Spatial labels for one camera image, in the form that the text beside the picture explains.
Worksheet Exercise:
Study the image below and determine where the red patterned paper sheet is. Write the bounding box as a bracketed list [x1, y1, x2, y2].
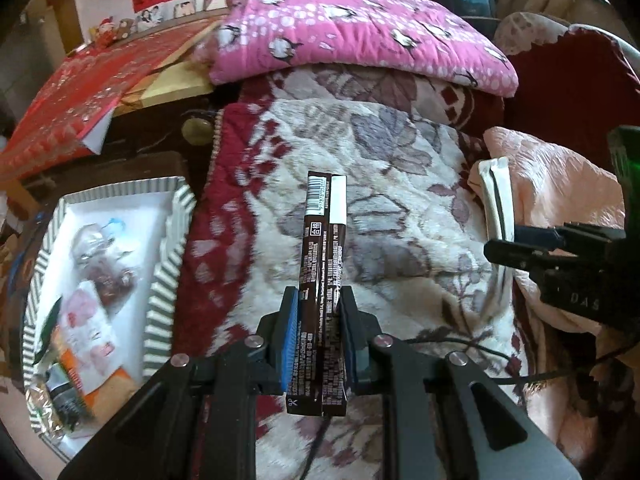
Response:
[1, 16, 220, 181]

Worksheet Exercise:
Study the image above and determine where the brown chocolate bar box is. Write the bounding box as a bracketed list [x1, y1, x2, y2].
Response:
[286, 171, 347, 416]

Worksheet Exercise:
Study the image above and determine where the dark red cushion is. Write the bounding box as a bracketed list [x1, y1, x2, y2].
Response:
[503, 29, 639, 171]

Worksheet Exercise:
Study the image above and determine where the round brass knob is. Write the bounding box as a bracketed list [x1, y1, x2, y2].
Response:
[181, 116, 215, 146]

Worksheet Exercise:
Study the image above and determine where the yellow gold box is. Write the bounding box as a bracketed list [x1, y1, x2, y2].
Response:
[114, 61, 214, 116]

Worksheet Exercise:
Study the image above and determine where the dark green snack packet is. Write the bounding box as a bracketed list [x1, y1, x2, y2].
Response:
[34, 297, 63, 365]

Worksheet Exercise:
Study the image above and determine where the orange cracker packet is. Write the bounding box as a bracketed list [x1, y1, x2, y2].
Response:
[58, 350, 137, 417]

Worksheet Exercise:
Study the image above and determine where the light blue snack packet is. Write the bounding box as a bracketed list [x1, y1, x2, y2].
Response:
[26, 376, 65, 443]

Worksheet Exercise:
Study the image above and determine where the black green snack packet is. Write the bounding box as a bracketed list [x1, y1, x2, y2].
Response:
[46, 363, 92, 431]

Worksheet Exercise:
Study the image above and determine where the peach pink blanket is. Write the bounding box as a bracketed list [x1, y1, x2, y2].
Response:
[483, 127, 625, 467]

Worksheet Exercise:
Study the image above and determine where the santa figurine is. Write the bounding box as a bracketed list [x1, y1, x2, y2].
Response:
[89, 16, 136, 49]

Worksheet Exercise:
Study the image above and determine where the pink penguin quilt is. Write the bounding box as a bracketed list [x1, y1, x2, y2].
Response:
[195, 0, 518, 98]

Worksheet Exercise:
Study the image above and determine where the green striped white tray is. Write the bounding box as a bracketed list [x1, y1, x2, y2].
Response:
[21, 176, 195, 462]

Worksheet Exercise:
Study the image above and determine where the clear bag of nuts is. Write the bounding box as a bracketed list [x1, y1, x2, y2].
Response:
[70, 218, 138, 315]

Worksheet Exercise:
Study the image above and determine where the floral red cream blanket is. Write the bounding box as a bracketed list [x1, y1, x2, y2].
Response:
[171, 62, 532, 480]

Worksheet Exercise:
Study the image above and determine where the pink white snack bag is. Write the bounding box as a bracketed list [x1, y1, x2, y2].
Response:
[58, 281, 122, 376]

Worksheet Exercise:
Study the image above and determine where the black cable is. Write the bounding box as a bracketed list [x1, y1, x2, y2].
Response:
[299, 336, 572, 480]

